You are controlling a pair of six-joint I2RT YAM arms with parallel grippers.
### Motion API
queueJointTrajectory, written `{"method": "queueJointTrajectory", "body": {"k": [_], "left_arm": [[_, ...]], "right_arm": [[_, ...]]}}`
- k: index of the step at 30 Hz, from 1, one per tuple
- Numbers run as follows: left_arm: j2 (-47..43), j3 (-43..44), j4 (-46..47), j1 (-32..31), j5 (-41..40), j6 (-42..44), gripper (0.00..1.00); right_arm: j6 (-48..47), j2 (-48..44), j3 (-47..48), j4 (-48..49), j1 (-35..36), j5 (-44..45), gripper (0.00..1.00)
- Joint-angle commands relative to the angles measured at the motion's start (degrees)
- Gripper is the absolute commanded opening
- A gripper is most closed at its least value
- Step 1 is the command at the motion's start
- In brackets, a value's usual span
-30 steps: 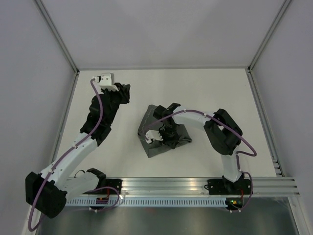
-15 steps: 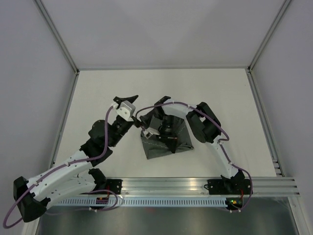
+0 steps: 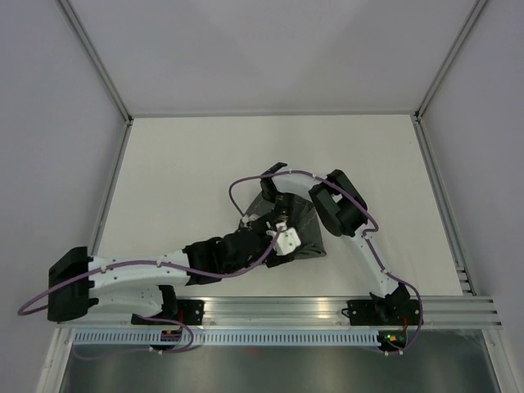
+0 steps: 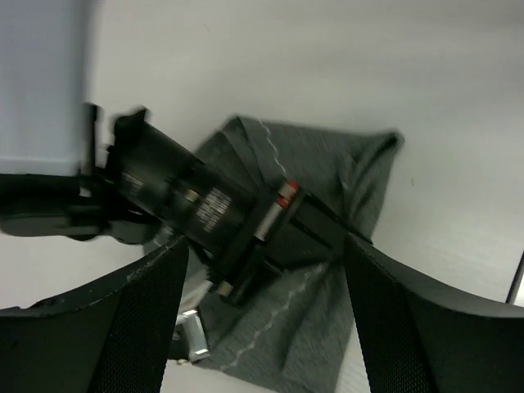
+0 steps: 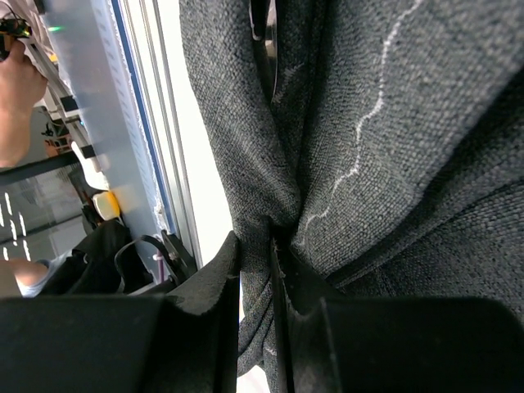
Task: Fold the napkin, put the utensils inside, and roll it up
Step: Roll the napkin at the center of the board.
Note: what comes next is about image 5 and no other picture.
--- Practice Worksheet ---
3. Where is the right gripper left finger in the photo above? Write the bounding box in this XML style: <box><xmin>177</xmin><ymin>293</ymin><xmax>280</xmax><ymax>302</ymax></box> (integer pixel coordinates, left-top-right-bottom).
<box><xmin>1</xmin><ymin>233</ymin><xmax>240</xmax><ymax>392</ymax></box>

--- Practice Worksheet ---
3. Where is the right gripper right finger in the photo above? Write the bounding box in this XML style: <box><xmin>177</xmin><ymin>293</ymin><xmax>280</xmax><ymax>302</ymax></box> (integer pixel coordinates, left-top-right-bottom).
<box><xmin>270</xmin><ymin>239</ymin><xmax>523</xmax><ymax>392</ymax></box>

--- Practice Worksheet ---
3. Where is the grey cloth napkin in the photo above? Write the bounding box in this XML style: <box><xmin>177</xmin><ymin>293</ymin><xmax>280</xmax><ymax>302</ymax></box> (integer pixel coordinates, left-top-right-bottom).
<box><xmin>179</xmin><ymin>1</ymin><xmax>523</xmax><ymax>391</ymax></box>

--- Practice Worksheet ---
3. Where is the fork with pink handle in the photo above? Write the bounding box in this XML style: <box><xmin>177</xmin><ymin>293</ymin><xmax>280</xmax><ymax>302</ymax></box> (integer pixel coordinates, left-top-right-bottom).
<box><xmin>249</xmin><ymin>0</ymin><xmax>278</xmax><ymax>102</ymax></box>

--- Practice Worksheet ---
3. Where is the person's bare forearm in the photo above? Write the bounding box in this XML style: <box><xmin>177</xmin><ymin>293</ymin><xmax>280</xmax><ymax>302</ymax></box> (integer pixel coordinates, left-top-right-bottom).
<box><xmin>0</xmin><ymin>106</ymin><xmax>33</xmax><ymax>169</ymax></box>

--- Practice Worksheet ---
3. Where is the person's bare hand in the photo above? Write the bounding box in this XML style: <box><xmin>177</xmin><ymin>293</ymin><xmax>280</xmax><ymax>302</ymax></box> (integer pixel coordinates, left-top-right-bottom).
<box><xmin>1</xmin><ymin>40</ymin><xmax>47</xmax><ymax>118</ymax></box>

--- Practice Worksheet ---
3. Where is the aluminium front rail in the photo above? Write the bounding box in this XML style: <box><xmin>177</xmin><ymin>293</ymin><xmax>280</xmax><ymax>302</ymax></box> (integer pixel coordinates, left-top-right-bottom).
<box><xmin>115</xmin><ymin>1</ymin><xmax>202</xmax><ymax>269</ymax></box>

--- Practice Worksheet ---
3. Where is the white slotted cable duct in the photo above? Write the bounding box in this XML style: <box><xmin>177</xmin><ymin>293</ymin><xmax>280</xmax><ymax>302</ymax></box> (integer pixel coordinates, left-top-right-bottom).
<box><xmin>43</xmin><ymin>1</ymin><xmax>173</xmax><ymax>235</ymax></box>

